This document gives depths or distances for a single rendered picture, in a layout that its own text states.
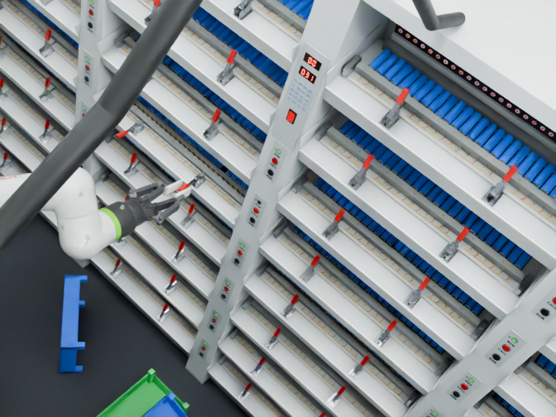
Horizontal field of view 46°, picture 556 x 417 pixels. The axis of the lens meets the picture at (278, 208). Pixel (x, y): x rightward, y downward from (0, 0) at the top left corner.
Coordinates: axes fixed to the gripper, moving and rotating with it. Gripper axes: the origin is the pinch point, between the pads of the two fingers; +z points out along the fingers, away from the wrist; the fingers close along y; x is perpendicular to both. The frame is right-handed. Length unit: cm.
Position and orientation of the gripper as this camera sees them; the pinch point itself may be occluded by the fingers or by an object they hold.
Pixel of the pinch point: (177, 190)
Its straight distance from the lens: 189.6
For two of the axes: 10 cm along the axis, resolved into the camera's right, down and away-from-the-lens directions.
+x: 3.6, -7.0, -6.1
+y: 7.4, 6.2, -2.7
